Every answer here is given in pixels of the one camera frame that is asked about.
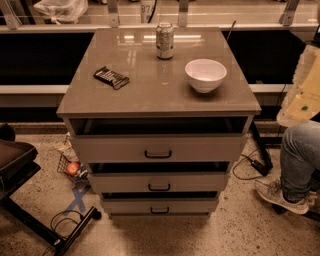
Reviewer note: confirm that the grey drawer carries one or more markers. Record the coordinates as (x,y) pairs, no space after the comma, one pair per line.
(159,148)
(160,203)
(159,177)

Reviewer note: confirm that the grey drawer cabinet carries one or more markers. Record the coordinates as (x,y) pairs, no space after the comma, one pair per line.
(157,99)

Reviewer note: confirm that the dark snack bar wrapper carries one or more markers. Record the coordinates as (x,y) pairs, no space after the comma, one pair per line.
(111,78)

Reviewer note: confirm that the white ceramic bowl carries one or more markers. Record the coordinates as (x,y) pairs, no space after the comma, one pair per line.
(205,75)

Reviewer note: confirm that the silver soda can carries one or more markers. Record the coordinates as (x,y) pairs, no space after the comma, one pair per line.
(164,40)

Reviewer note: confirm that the red apple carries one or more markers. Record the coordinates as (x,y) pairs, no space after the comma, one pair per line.
(73,168)

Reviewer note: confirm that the grey knit sneaker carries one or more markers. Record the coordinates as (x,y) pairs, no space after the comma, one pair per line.
(272,193)

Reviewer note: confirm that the person leg in jeans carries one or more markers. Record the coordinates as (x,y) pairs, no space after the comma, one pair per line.
(300,161)

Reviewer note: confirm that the clear plastic bag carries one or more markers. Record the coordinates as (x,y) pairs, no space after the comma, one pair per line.
(62,11)

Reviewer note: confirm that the wire basket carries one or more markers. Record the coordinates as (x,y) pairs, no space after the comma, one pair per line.
(81,176)

